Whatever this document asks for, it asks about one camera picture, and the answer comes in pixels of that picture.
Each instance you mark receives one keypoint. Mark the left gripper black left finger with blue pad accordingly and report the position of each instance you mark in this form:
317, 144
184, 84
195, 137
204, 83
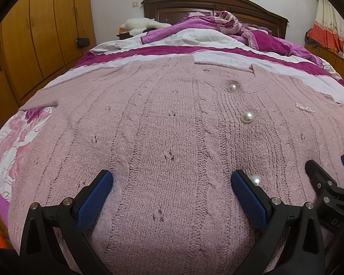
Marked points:
40, 252

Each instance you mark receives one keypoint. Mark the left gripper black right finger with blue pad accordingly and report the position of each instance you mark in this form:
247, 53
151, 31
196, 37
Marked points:
303, 252

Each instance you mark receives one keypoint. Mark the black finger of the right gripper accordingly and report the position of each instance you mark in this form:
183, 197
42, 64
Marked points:
323, 184

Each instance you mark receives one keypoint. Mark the pink knitted pearl-button sweater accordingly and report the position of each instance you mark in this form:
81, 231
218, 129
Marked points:
172, 131

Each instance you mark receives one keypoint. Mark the low wooden side cabinet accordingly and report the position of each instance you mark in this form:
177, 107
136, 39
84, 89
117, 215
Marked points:
333, 59

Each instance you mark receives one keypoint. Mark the floral pink white bedspread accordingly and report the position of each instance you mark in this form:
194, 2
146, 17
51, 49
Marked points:
274, 54

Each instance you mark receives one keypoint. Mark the red white curtain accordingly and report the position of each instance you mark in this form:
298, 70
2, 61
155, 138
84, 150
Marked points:
328, 27

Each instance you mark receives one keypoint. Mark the crumpled purple pink blanket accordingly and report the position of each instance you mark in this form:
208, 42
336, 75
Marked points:
223, 30

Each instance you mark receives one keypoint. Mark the brown wooden wardrobe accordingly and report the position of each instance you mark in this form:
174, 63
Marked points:
38, 44

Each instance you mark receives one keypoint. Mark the small black bag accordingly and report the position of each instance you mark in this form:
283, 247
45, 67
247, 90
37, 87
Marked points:
82, 42

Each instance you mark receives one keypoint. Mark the dark wooden headboard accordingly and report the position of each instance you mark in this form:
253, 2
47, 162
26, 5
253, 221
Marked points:
173, 11

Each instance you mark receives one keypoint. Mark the white plush goose toy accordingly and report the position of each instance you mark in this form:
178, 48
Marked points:
136, 26

